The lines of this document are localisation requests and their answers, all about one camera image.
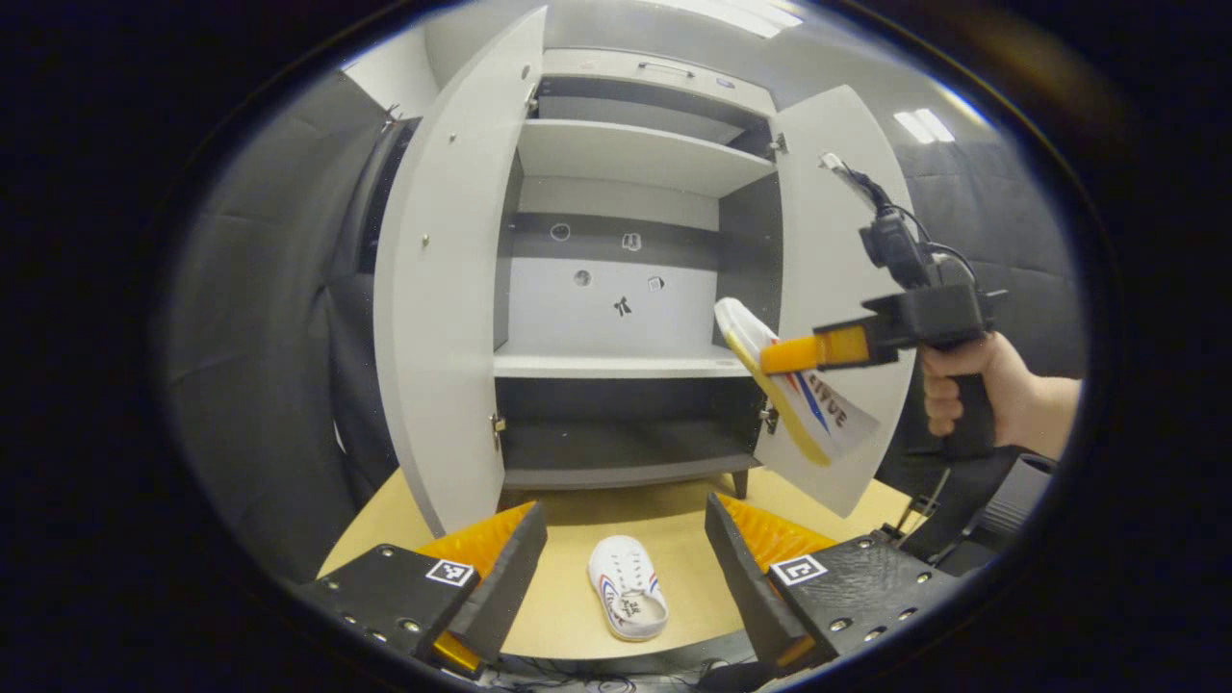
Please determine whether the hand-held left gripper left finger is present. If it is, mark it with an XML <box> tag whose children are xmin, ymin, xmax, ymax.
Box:
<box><xmin>289</xmin><ymin>502</ymin><xmax>550</xmax><ymax>680</ymax></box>

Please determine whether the white cabinet door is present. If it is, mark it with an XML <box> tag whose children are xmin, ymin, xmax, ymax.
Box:
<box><xmin>754</xmin><ymin>85</ymin><xmax>917</xmax><ymax>519</ymax></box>
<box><xmin>373</xmin><ymin>8</ymin><xmax>548</xmax><ymax>538</ymax></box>

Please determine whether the white shoe cabinet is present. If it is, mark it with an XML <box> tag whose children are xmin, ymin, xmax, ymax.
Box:
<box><xmin>493</xmin><ymin>48</ymin><xmax>783</xmax><ymax>500</ymax></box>

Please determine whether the white cabinet drawer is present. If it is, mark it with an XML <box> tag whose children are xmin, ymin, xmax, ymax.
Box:
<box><xmin>542</xmin><ymin>48</ymin><xmax>779</xmax><ymax>116</ymax></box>

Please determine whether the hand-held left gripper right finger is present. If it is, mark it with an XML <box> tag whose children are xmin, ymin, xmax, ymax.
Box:
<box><xmin>706</xmin><ymin>493</ymin><xmax>956</xmax><ymax>678</ymax></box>

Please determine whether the white striped canvas shoe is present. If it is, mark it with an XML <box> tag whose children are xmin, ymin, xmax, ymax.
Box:
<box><xmin>588</xmin><ymin>535</ymin><xmax>669</xmax><ymax>643</ymax></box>
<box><xmin>713</xmin><ymin>296</ymin><xmax>882</xmax><ymax>468</ymax></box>

